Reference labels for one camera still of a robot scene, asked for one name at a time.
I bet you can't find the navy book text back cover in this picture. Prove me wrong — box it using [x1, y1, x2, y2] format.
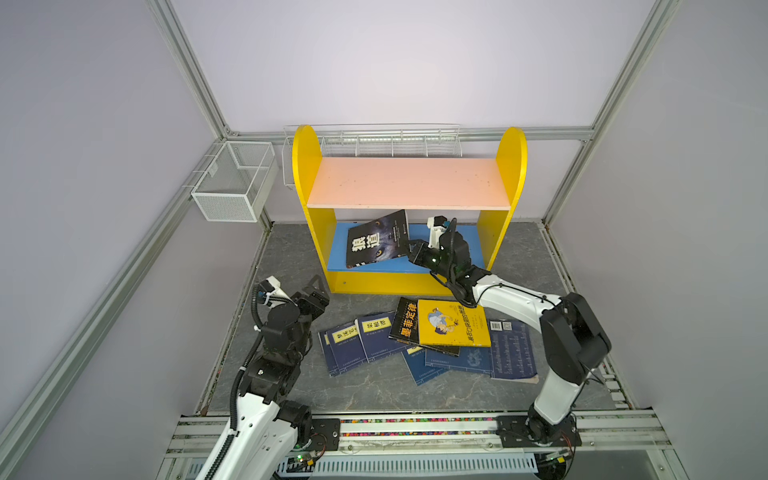
[489, 320, 539, 384]

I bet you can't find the white mesh wire basket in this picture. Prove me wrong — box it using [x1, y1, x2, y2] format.
[192, 141, 278, 223]

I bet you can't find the navy book leftmost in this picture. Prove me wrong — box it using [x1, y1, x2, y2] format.
[318, 331, 340, 377]

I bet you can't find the navy book lower middle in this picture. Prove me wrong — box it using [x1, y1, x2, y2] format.
[402, 347, 447, 386]

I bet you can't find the black wolf cover book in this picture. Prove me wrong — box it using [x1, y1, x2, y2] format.
[346, 209, 410, 269]

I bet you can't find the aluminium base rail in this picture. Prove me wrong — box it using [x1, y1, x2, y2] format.
[157, 410, 685, 480]

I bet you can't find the yellow wooden bookshelf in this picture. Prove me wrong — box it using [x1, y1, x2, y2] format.
[292, 125, 528, 296]

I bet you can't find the black deer cover book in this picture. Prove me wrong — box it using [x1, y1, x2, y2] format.
[389, 297, 460, 356]

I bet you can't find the yellow cartoon cover book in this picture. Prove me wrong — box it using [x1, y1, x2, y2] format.
[417, 299, 491, 348]

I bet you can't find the blue book white drawing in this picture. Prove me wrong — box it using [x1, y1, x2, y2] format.
[425, 347, 492, 376]

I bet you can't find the white wire rack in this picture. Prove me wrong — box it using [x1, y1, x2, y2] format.
[312, 123, 463, 158]

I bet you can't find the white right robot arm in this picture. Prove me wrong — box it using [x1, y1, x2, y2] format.
[408, 216, 612, 446]

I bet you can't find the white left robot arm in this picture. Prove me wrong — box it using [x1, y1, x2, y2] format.
[197, 275, 330, 479]

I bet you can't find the navy book yellow label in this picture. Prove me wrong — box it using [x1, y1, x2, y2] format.
[355, 311, 408, 363]

